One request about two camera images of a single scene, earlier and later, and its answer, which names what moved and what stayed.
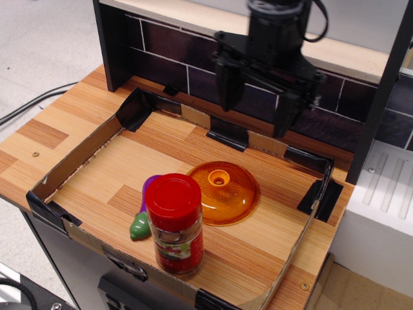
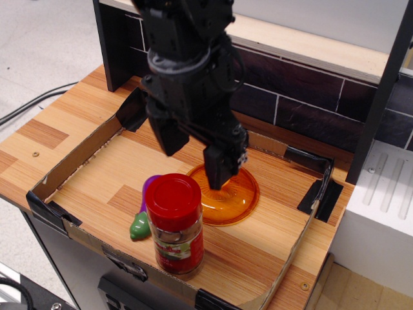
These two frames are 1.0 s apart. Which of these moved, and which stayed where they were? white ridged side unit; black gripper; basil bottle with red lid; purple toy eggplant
Moved: black gripper
Stayed: purple toy eggplant; white ridged side unit; basil bottle with red lid
